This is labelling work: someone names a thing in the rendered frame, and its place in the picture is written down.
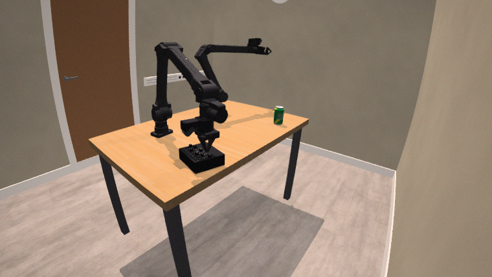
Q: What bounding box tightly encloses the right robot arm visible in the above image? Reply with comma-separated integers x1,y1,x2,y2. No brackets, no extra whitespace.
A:
150,42,228,139

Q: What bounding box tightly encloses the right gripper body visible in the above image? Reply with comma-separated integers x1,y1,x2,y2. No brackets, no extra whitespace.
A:
194,117,219,139

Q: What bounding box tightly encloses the black lighting desk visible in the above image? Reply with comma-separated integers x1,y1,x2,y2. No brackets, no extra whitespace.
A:
179,143,225,174

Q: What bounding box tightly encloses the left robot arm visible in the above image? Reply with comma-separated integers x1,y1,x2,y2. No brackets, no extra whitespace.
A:
194,38,263,102

